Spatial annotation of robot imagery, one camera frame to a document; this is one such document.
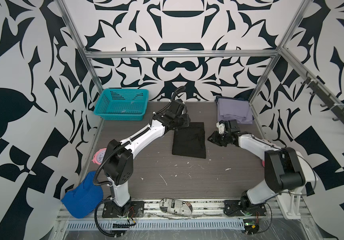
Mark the blue cap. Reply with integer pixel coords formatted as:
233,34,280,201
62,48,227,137
61,171,104,219

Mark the pink alarm clock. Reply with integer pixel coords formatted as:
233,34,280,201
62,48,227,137
92,148,106,165

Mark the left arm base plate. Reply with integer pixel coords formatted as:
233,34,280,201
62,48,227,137
102,200,145,218

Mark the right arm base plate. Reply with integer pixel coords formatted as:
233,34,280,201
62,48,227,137
224,199,266,217

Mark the green circuit board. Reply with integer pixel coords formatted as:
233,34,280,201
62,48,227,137
243,219,259,236

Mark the aluminium cage frame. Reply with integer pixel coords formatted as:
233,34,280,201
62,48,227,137
54,0,344,106

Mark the teal plastic basket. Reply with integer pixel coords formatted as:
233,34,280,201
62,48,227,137
94,89,149,121

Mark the white stand rack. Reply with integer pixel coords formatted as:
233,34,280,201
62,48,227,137
275,152,318,220

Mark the black garment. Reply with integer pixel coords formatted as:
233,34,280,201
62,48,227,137
172,122,207,159

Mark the lilac skirt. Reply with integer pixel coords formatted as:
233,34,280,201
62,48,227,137
217,98,253,125

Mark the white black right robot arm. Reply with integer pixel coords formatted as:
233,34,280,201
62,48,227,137
208,120,317,214

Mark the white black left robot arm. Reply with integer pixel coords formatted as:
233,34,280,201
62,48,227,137
93,86,190,216

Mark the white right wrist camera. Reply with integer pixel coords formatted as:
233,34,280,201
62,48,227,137
216,121,229,135

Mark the white cable duct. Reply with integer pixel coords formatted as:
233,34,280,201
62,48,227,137
65,218,246,231

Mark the newspaper print shoe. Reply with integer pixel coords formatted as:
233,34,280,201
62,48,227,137
159,198,193,216

